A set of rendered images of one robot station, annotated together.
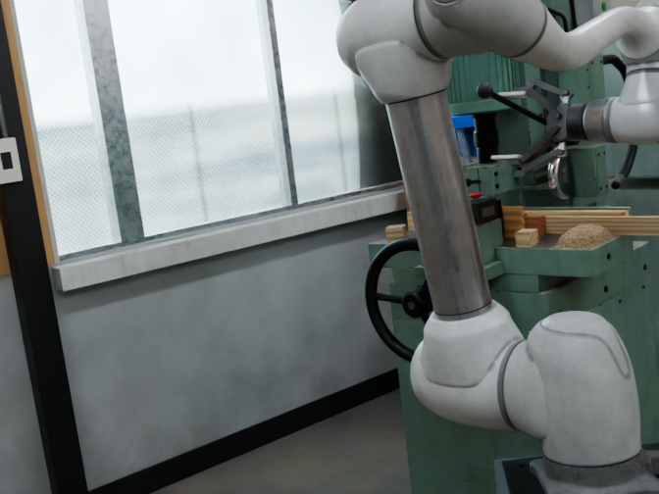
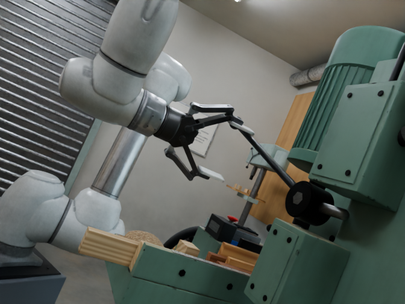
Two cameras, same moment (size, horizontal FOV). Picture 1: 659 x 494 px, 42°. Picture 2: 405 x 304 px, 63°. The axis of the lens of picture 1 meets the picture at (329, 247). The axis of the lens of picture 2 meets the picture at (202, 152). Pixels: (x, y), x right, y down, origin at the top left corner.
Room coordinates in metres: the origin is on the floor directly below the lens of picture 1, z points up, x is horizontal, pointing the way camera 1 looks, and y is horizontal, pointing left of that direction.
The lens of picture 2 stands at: (2.16, -1.16, 1.10)
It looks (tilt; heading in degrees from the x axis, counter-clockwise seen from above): 3 degrees up; 115
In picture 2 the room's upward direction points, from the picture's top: 24 degrees clockwise
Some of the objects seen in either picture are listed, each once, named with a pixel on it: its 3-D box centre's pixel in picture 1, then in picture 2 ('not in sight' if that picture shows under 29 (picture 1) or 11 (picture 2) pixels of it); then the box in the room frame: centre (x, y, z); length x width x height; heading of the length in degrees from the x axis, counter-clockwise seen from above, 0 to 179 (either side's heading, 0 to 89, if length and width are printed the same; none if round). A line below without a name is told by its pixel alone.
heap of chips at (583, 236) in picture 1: (583, 233); (147, 243); (1.85, -0.55, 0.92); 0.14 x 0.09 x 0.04; 137
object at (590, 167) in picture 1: (584, 171); (295, 272); (2.13, -0.65, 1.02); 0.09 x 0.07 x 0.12; 47
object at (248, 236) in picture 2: (459, 211); (232, 230); (1.94, -0.30, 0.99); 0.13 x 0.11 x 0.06; 47
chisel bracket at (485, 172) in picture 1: (494, 180); not in sight; (2.12, -0.42, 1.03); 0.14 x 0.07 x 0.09; 137
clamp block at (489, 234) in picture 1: (461, 242); (223, 257); (1.94, -0.30, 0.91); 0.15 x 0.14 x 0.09; 47
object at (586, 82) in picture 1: (582, 86); (368, 143); (2.16, -0.67, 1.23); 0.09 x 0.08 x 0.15; 137
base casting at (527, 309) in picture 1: (524, 277); not in sight; (2.19, -0.49, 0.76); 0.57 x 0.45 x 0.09; 137
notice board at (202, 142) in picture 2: not in sight; (187, 127); (0.39, 2.08, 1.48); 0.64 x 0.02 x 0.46; 39
